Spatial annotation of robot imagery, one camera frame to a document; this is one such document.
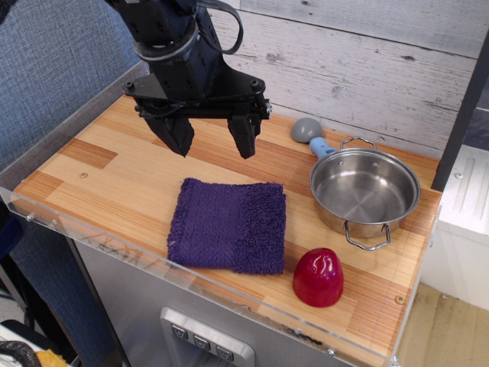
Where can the purple towel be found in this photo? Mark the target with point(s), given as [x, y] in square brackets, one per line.
[229, 226]

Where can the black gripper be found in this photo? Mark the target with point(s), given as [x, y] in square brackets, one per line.
[189, 77]

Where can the stainless steel pot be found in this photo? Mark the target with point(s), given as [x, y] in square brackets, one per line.
[363, 193]

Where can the red plastic pepper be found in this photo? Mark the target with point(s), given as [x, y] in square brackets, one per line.
[318, 279]

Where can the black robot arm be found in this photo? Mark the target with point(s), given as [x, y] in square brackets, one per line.
[188, 76]

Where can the blue and grey spoon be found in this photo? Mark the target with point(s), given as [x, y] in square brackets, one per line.
[309, 131]

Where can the white side cabinet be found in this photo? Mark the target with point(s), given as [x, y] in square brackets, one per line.
[456, 261]

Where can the clear acrylic guard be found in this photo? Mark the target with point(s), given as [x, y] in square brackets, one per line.
[104, 181]

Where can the stainless steel cabinet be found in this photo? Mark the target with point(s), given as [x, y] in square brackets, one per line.
[134, 284]

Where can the silver control panel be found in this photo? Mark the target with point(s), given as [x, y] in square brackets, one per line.
[193, 343]

